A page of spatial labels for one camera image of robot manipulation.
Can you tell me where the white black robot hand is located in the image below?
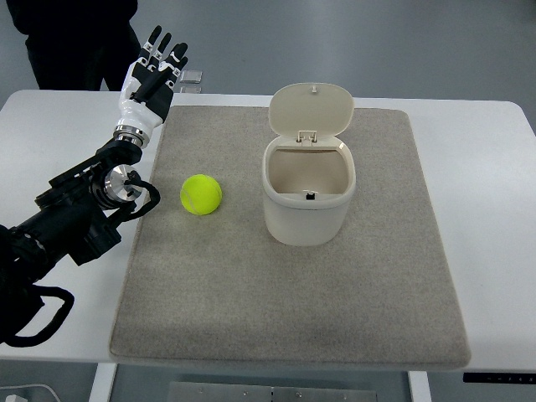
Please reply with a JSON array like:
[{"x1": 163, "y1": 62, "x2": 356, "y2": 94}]
[{"x1": 118, "y1": 26, "x2": 188, "y2": 137}]

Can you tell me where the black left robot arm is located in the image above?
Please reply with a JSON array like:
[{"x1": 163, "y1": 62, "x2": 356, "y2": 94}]
[{"x1": 1, "y1": 125, "x2": 161, "y2": 348}]

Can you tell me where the beige felt mat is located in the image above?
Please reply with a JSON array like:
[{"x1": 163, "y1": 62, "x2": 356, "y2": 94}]
[{"x1": 110, "y1": 106, "x2": 471, "y2": 369}]

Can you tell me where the person in black clothes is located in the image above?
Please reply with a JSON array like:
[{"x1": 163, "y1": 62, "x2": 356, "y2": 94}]
[{"x1": 7, "y1": 1, "x2": 141, "y2": 91}]

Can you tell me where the upper silver floor plate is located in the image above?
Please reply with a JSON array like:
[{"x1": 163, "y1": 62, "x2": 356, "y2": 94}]
[{"x1": 180, "y1": 70, "x2": 203, "y2": 84}]

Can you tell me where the white table leg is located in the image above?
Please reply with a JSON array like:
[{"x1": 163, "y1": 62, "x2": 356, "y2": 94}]
[
  {"x1": 89, "y1": 363, "x2": 117, "y2": 402},
  {"x1": 408, "y1": 371, "x2": 432, "y2": 402}
]

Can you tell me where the black table control panel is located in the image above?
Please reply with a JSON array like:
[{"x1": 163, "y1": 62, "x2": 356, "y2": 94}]
[{"x1": 462, "y1": 372, "x2": 536, "y2": 384}]

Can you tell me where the beige bin with lid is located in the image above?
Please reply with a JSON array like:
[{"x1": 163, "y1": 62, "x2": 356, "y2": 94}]
[{"x1": 261, "y1": 83, "x2": 357, "y2": 246}]

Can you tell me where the white device with cable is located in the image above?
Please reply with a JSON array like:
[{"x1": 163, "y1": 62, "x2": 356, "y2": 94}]
[{"x1": 1, "y1": 384, "x2": 61, "y2": 402}]

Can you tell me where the yellow tennis ball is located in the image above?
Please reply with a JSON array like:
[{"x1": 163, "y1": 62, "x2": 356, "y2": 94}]
[{"x1": 180, "y1": 174, "x2": 223, "y2": 215}]

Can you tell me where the white left table leg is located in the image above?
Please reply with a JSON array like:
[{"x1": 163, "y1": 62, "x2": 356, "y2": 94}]
[{"x1": 89, "y1": 363, "x2": 117, "y2": 402}]

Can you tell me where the grey metal base plate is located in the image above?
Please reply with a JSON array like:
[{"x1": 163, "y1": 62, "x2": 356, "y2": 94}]
[{"x1": 167, "y1": 382, "x2": 378, "y2": 402}]

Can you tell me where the silver floor plate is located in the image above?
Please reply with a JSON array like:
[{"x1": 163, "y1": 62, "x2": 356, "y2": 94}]
[
  {"x1": 180, "y1": 86, "x2": 202, "y2": 94},
  {"x1": 180, "y1": 70, "x2": 203, "y2": 84}
]

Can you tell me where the lower silver floor plate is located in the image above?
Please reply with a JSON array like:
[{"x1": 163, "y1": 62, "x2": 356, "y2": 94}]
[{"x1": 180, "y1": 86, "x2": 202, "y2": 94}]

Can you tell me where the white right table leg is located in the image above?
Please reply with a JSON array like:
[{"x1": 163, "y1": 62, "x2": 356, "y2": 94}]
[{"x1": 408, "y1": 371, "x2": 432, "y2": 402}]

